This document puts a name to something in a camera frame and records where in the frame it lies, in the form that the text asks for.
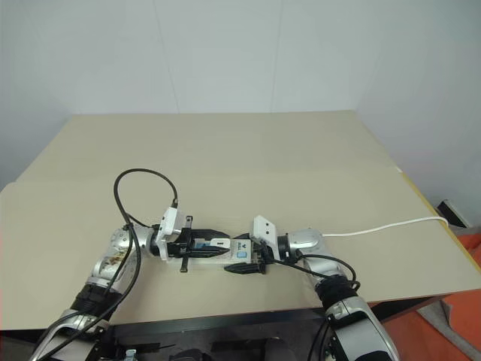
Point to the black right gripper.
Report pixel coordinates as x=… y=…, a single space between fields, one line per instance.
x=260 y=253

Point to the grey felt piece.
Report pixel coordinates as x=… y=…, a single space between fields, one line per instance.
x=437 y=314

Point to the white power strip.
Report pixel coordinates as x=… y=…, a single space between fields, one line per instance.
x=238 y=257

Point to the white charger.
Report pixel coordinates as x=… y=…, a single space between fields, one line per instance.
x=219 y=242

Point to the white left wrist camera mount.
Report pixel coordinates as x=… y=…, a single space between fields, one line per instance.
x=170 y=227

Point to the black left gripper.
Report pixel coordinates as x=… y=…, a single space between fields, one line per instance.
x=186 y=245

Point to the black box with white edge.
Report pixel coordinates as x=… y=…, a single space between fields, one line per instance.
x=452 y=212

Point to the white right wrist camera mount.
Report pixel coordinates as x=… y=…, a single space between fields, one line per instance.
x=265 y=226

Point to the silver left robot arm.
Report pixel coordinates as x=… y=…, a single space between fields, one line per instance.
x=117 y=240

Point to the orange fabric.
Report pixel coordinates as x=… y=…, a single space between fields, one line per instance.
x=451 y=338

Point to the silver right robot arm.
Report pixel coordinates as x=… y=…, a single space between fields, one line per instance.
x=313 y=240

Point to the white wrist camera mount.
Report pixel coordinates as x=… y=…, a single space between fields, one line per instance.
x=170 y=227
x=265 y=226

